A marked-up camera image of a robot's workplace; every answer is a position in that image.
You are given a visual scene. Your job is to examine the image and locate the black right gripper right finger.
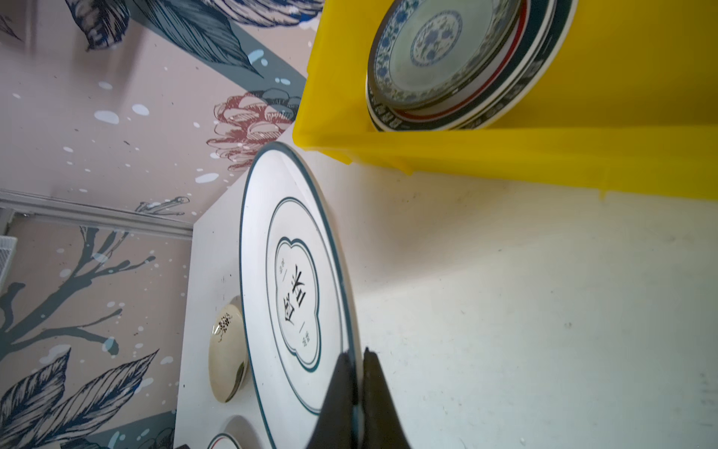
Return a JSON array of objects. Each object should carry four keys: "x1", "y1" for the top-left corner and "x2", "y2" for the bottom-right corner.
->
[{"x1": 362, "y1": 348, "x2": 409, "y2": 449}]

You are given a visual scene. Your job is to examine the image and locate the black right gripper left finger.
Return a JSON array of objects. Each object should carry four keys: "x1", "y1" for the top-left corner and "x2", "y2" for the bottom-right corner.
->
[{"x1": 308, "y1": 353, "x2": 356, "y2": 449}]

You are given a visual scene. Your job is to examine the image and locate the white plate green cloud outline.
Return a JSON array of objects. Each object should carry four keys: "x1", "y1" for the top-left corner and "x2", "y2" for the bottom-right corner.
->
[{"x1": 239, "y1": 143, "x2": 362, "y2": 448}]

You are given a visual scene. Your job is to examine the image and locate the teal patterned plate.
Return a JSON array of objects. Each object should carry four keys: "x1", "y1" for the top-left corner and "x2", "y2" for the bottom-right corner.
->
[{"x1": 368, "y1": 1, "x2": 522, "y2": 110}]

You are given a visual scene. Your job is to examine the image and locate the green rim HAO SHI plate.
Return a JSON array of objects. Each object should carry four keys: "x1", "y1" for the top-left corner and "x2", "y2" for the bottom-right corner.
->
[{"x1": 366, "y1": 1, "x2": 579, "y2": 132}]

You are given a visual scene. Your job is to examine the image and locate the yellow plastic bin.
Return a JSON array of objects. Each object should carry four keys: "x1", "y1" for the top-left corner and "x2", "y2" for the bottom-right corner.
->
[{"x1": 292, "y1": 1, "x2": 717, "y2": 199}]

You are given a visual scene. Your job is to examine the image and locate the white plate red characters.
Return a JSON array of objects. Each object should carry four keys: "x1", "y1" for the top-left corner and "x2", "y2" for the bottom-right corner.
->
[{"x1": 207, "y1": 433, "x2": 241, "y2": 449}]

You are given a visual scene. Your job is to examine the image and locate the cream small floral plate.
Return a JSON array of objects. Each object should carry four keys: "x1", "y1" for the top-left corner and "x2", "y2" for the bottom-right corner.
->
[{"x1": 208, "y1": 296, "x2": 250, "y2": 403}]

